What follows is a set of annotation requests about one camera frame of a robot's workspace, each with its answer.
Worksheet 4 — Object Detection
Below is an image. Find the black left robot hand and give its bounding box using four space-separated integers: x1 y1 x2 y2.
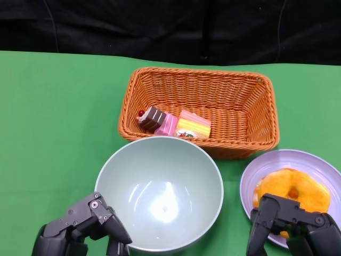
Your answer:
31 191 133 256

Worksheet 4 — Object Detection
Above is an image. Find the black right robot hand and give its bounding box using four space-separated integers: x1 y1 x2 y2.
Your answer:
245 193 341 256

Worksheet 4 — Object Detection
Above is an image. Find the ring-shaped orange bread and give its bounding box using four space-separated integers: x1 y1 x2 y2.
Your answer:
257 169 332 214

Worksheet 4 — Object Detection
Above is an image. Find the pale green bowl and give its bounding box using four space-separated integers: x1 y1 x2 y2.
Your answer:
94 135 224 254

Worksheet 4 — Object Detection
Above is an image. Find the pink and yellow cake slice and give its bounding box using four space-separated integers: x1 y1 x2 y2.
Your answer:
175 109 212 139

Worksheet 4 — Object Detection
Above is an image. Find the chocolate cake slice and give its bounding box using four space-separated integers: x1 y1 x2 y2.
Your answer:
135 106 167 133

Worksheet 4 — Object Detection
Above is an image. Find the lavender plate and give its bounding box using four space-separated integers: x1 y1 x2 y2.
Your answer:
239 149 341 249

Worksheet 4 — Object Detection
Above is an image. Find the orange wicker basket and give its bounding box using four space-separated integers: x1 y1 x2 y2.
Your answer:
118 66 280 160

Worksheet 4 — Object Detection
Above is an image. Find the green tablecloth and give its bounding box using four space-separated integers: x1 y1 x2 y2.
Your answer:
0 50 341 256

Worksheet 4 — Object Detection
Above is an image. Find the black backdrop cloth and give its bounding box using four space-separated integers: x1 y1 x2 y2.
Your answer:
0 0 341 66

